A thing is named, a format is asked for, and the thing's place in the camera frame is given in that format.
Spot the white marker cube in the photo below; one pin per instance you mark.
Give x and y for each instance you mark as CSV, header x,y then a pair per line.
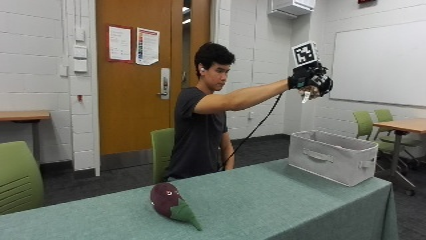
x,y
305,53

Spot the white paper with red edge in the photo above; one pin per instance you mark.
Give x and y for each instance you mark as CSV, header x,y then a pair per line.
x,y
120,43

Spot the white wall outlet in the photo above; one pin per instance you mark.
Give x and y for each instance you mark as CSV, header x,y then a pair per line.
x,y
251,115

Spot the white wall switch box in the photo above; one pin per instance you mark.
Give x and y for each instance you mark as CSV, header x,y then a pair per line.
x,y
80,65
80,52

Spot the white wall unit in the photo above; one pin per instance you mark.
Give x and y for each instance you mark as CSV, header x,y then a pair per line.
x,y
291,7

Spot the the person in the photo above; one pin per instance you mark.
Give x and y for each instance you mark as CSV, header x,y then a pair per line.
x,y
197,133

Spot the grey fabric storage bin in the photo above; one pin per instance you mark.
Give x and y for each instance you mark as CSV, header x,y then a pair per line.
x,y
330,158

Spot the small red wall device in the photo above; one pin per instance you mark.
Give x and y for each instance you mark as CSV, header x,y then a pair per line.
x,y
80,98

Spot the wooden door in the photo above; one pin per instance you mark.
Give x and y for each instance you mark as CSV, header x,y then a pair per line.
x,y
133,110

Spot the colourful paper notice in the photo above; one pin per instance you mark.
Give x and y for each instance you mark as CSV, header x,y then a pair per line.
x,y
147,46

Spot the wooden table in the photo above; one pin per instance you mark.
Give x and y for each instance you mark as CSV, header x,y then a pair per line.
x,y
24,115
401,126

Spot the green tablecloth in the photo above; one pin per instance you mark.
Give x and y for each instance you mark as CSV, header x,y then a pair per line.
x,y
248,203

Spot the red ceiling sign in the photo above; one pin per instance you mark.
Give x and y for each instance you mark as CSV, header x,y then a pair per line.
x,y
366,1

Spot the small white object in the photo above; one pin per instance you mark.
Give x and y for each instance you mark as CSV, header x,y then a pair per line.
x,y
305,97

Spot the green chair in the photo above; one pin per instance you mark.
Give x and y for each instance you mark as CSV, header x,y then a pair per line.
x,y
161,153
364,123
384,116
18,180

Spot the whiteboard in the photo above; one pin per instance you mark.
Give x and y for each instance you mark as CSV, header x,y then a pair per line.
x,y
381,63

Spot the purple eggplant plush toy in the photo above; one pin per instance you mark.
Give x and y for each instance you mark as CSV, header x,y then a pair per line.
x,y
168,201

